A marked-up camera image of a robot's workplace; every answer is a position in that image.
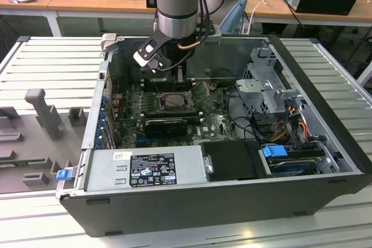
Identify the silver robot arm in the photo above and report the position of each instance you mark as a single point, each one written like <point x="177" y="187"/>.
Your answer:
<point x="177" y="7"/>

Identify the black RAM slot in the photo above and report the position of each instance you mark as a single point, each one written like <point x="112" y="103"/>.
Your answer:
<point x="174" y="109"/>
<point x="165" y="84"/>
<point x="165" y="89"/>
<point x="174" y="114"/>
<point x="165" y="81"/>

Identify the metal CPU socket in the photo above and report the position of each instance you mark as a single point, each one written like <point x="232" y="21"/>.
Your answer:
<point x="161" y="103"/>

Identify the blue expansion slot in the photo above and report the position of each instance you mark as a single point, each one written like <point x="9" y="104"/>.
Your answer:
<point x="149" y="140"/>

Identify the grey case latch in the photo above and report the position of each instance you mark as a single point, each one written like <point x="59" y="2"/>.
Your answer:
<point x="108" y="43"/>

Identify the black graphics card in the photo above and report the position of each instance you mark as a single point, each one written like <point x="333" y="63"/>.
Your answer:
<point x="165" y="127"/>

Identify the green motherboard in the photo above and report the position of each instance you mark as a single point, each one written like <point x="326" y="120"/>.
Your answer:
<point x="215" y="123"/>

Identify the metal drive cage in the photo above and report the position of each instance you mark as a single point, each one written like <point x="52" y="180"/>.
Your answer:
<point x="255" y="85"/>

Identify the blue card clip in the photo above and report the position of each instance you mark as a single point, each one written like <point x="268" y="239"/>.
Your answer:
<point x="102" y="120"/>
<point x="101" y="132"/>
<point x="100" y="143"/>
<point x="104" y="101"/>

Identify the black plastic shroud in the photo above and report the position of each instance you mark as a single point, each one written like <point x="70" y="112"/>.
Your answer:
<point x="229" y="158"/>

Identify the blue disk carrier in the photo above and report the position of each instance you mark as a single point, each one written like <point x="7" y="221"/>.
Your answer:
<point x="273" y="155"/>

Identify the silver power supply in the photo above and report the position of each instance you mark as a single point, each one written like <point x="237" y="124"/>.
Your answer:
<point x="101" y="172"/>

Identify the black grey PC case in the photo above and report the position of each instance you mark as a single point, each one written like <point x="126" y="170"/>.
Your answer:
<point x="174" y="210"/>

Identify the hard disk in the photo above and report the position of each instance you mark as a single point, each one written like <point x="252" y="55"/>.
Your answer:
<point x="290" y="168"/>

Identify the blue case latch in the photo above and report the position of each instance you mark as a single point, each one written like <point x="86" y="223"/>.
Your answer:
<point x="64" y="174"/>

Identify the grey parts rack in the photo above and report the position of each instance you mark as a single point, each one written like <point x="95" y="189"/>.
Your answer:
<point x="35" y="149"/>

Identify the green RAM stick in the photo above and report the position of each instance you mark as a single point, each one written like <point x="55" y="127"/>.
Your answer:
<point x="11" y="162"/>

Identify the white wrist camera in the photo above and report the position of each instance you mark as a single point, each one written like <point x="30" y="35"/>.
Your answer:
<point x="145" y="55"/>

